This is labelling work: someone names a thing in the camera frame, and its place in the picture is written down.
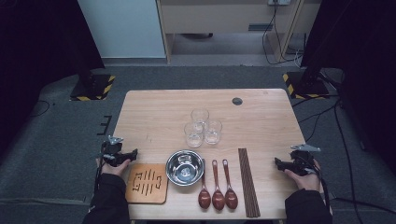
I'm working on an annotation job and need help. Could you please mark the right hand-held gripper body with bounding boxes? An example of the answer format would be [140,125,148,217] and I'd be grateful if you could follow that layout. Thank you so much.
[290,143,321,175]

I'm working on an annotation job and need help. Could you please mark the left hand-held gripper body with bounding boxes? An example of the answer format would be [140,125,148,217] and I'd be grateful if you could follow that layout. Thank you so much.
[101,135,125,166]

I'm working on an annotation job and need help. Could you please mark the carved wooden coaster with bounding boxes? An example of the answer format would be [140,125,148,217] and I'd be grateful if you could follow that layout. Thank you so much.
[125,162,169,204]

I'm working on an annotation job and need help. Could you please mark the row of brown chopsticks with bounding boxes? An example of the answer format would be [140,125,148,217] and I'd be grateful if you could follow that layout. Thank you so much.
[237,147,262,218]

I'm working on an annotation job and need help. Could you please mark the shiny metal bowl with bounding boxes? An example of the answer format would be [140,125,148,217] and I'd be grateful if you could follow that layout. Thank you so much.
[165,149,205,187]

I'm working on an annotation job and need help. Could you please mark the reddish brown wooden spoon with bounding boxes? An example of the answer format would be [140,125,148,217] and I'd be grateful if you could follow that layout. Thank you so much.
[211,160,226,211]
[198,158,212,210]
[221,159,239,210]

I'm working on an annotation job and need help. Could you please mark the person's left hand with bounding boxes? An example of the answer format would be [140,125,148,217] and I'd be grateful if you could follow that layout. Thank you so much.
[96,158,132,177]

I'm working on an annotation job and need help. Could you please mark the person's right hand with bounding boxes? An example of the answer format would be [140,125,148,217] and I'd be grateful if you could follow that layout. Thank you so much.
[284,160,321,191]

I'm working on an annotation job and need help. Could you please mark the clear glass cup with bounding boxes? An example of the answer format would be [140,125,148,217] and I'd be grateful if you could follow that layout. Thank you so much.
[191,107,210,132]
[204,119,223,146]
[183,121,205,148]

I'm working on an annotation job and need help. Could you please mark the black stand with striped base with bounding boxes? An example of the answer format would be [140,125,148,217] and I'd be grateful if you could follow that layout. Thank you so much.
[282,0,353,100]
[69,62,116,102]

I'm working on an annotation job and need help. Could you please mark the dark curtain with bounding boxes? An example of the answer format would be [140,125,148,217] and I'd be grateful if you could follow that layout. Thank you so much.
[0,0,106,157]
[300,0,396,175]

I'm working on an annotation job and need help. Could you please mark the white cabinet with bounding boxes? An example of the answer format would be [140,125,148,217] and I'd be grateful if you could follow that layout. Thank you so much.
[77,0,166,59]

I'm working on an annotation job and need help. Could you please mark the left hand-held gripper cable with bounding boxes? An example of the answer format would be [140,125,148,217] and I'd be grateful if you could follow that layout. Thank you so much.
[92,146,108,194]

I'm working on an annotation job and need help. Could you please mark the hand-held gripper cable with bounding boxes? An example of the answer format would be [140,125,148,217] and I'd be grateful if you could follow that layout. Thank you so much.
[306,164,332,213]
[92,146,108,194]

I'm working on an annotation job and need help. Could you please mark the right hand-held gripper cable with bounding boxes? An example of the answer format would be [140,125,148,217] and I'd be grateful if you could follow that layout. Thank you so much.
[306,164,332,213]

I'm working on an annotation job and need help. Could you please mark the black cable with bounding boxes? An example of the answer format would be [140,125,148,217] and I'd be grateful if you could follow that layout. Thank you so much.
[273,3,286,62]
[262,3,302,65]
[330,196,396,216]
[304,101,342,143]
[31,100,50,118]
[333,102,364,224]
[291,92,340,108]

